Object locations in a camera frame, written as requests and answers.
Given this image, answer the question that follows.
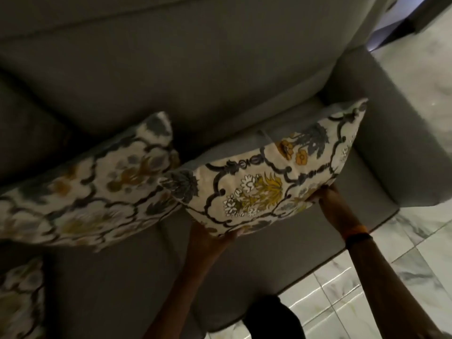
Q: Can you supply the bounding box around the person's right hand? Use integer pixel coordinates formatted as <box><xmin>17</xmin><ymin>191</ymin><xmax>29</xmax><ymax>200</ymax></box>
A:
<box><xmin>308</xmin><ymin>183</ymin><xmax>361</xmax><ymax>238</ymax></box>

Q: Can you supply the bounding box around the person's left hand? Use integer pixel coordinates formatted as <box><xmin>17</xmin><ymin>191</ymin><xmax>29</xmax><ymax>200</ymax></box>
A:
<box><xmin>189</xmin><ymin>219</ymin><xmax>239</xmax><ymax>269</ymax></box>

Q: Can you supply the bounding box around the floral patterned cushion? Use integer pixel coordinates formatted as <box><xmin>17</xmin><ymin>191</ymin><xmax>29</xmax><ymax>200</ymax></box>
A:
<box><xmin>160</xmin><ymin>98</ymin><xmax>369</xmax><ymax>238</ymax></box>
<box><xmin>0</xmin><ymin>111</ymin><xmax>184</xmax><ymax>254</ymax></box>
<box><xmin>0</xmin><ymin>256</ymin><xmax>46</xmax><ymax>339</ymax></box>

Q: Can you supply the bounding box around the person's right forearm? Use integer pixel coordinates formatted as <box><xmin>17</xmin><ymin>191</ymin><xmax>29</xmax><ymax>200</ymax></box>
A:
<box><xmin>348</xmin><ymin>236</ymin><xmax>446</xmax><ymax>339</ymax></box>

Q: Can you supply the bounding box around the person's left forearm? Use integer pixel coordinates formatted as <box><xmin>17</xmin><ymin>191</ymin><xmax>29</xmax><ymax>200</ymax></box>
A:
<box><xmin>143</xmin><ymin>258</ymin><xmax>221</xmax><ymax>339</ymax></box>

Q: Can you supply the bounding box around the orange and black wristband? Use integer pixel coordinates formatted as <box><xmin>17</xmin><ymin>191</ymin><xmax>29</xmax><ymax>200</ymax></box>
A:
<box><xmin>343</xmin><ymin>225</ymin><xmax>373</xmax><ymax>250</ymax></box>

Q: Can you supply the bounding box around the person's dark clothing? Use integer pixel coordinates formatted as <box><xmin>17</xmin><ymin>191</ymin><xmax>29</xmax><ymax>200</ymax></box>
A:
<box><xmin>244</xmin><ymin>295</ymin><xmax>306</xmax><ymax>339</ymax></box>

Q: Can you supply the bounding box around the grey fabric sofa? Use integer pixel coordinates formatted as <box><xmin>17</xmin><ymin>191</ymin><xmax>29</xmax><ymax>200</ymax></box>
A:
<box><xmin>0</xmin><ymin>0</ymin><xmax>452</xmax><ymax>339</ymax></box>

